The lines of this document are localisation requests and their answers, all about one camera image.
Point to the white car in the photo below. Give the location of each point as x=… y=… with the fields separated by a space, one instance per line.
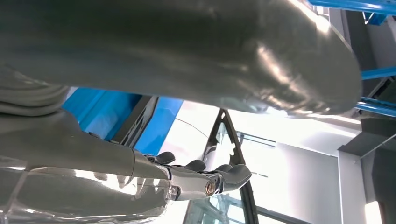
x=294 y=173

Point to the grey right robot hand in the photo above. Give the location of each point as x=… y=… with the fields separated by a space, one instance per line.
x=154 y=46

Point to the blue steel shelf rack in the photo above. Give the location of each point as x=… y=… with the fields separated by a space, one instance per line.
x=99 y=111

